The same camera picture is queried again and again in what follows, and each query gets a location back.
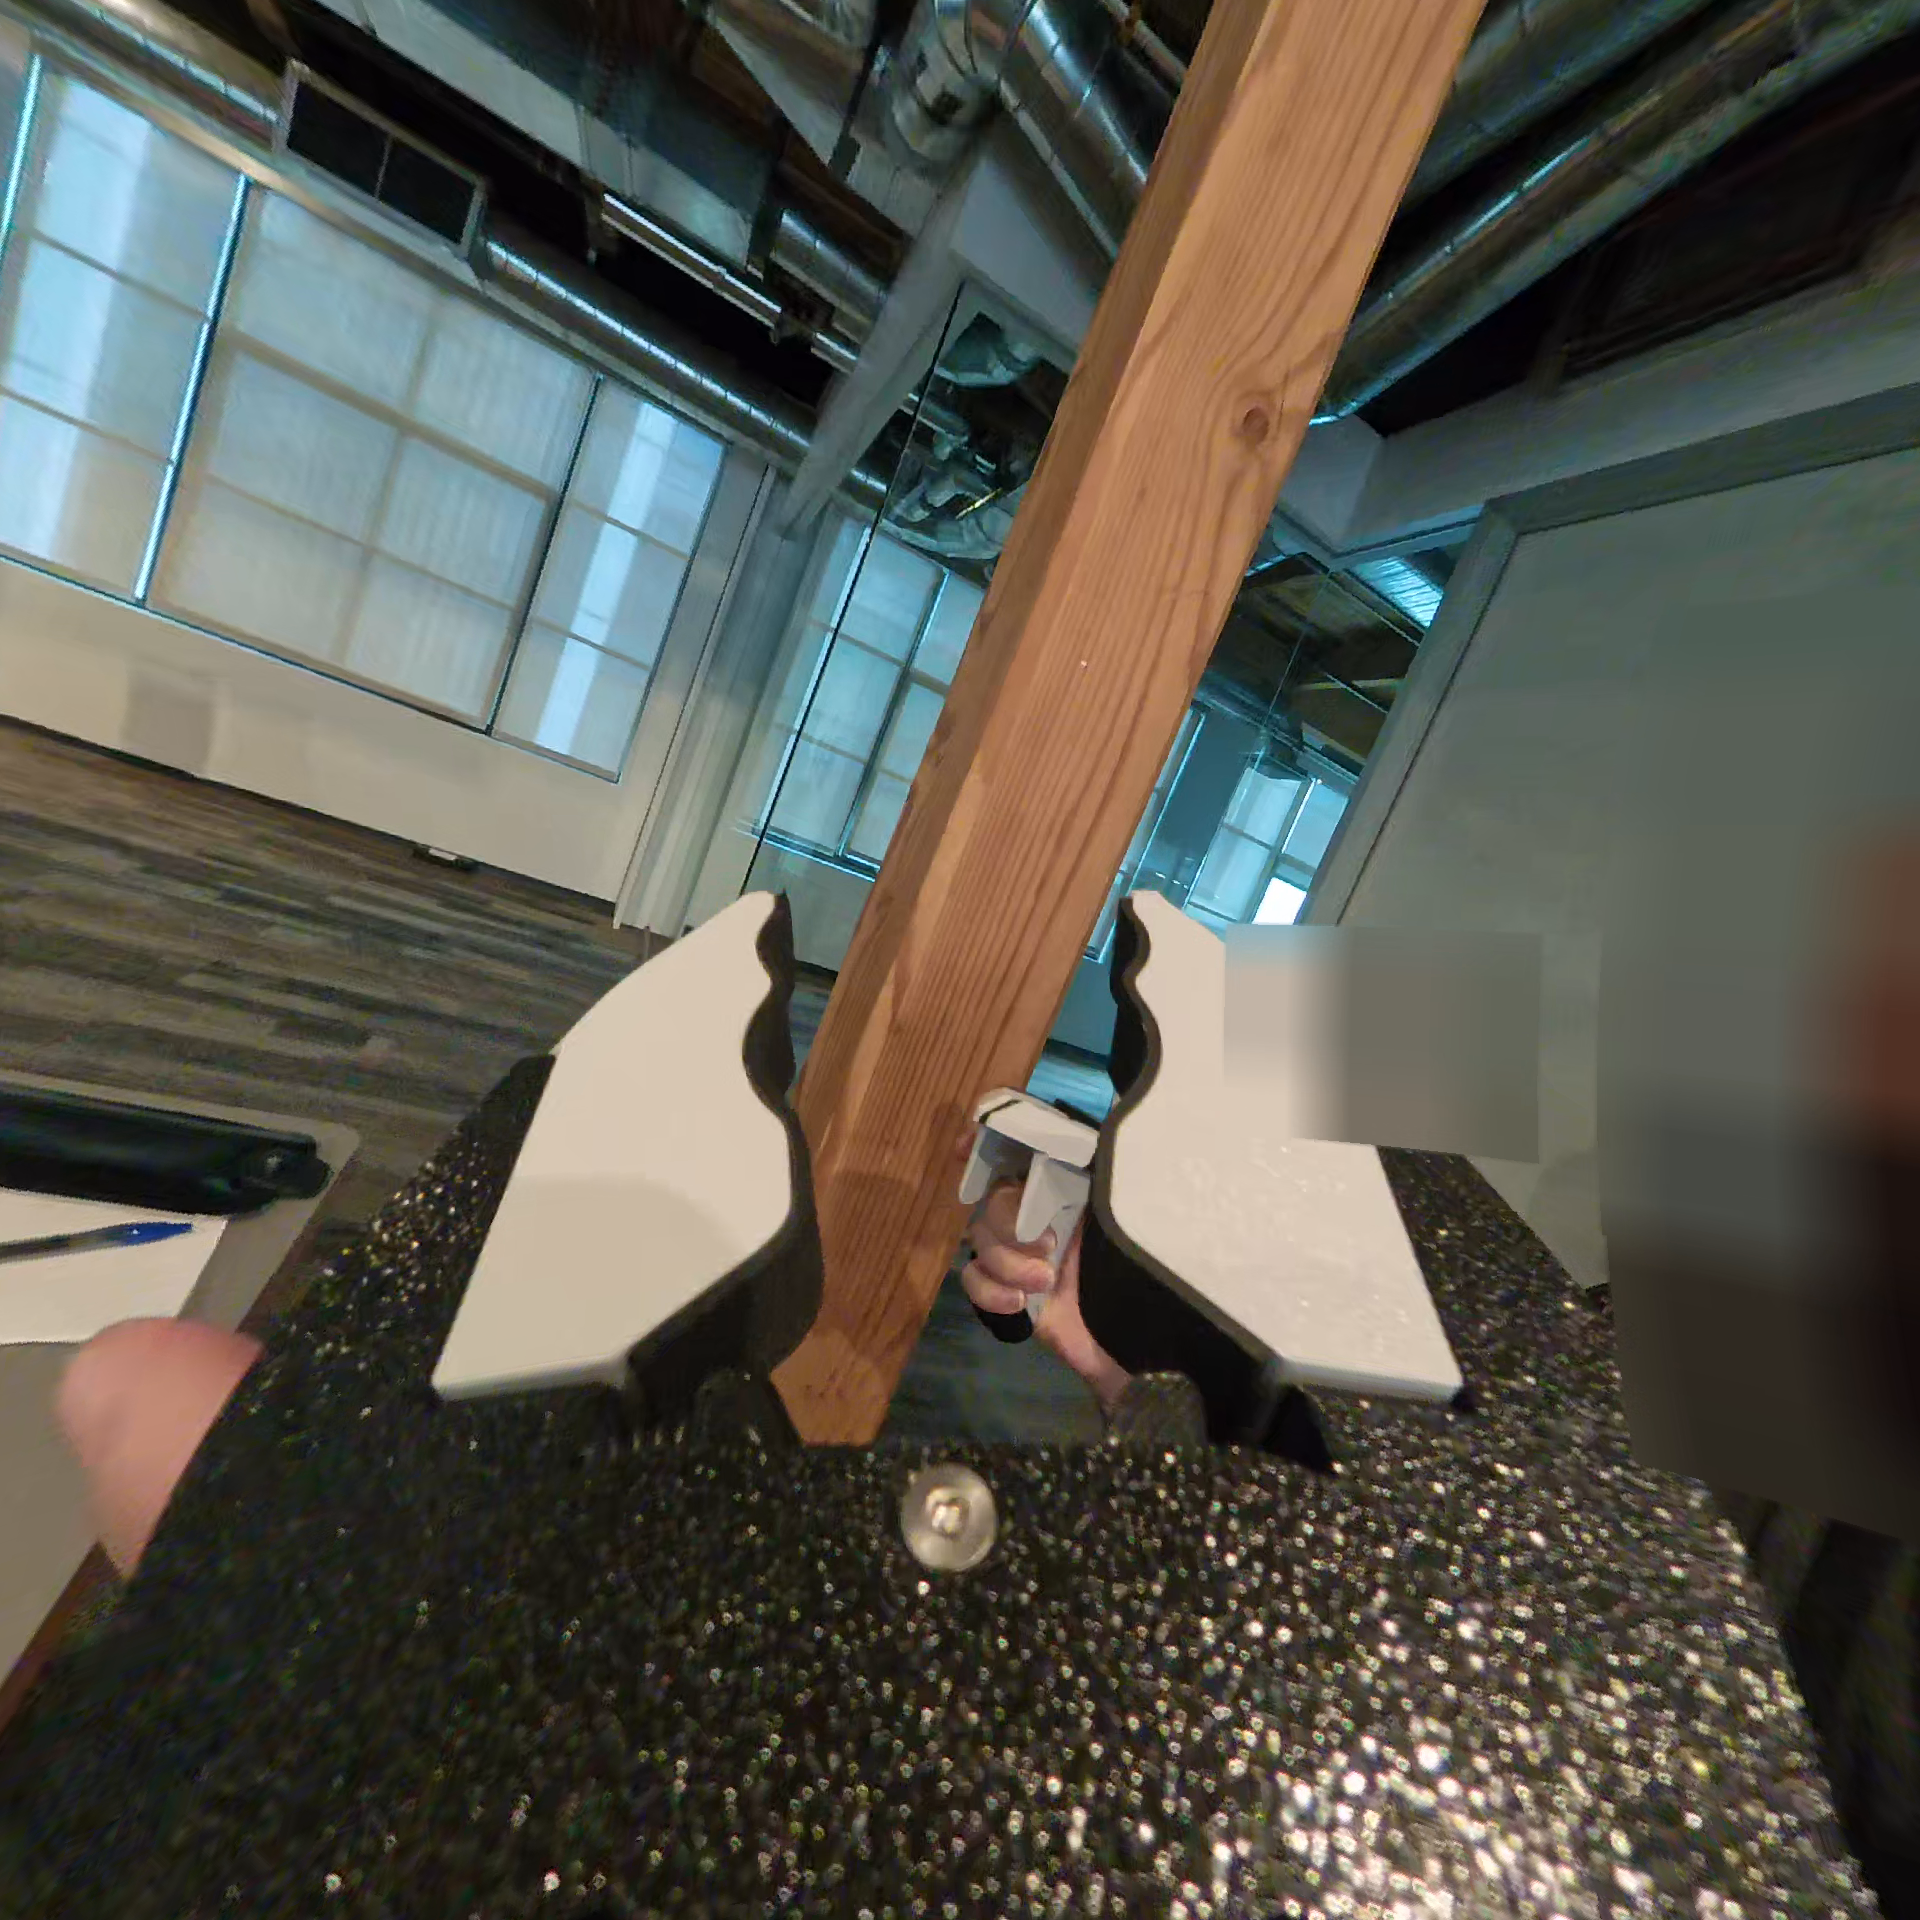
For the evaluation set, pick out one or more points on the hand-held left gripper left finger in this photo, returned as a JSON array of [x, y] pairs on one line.
[[598, 1201]]

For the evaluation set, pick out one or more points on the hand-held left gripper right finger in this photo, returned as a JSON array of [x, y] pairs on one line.
[[1246, 1274]]

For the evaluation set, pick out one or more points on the person's right hand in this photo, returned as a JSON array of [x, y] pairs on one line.
[[1062, 1308]]

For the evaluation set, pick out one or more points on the person's left hand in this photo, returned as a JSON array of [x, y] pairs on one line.
[[141, 1412]]

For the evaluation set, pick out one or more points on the black case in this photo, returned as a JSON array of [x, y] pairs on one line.
[[135, 1147]]

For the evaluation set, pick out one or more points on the blue pen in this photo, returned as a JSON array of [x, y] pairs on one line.
[[120, 1239]]

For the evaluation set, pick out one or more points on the white paper sheet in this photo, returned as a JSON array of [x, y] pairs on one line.
[[75, 1298]]

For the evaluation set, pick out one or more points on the large paned window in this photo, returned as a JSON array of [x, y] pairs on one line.
[[373, 452]]

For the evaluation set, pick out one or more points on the black vent grille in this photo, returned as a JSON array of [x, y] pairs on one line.
[[373, 150]]

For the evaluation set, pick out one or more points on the wooden post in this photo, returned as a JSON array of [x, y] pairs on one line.
[[1108, 599]]

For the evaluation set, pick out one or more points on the thin metal duct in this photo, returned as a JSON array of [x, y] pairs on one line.
[[675, 361]]

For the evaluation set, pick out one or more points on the wide metal duct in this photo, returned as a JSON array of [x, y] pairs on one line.
[[1050, 106]]

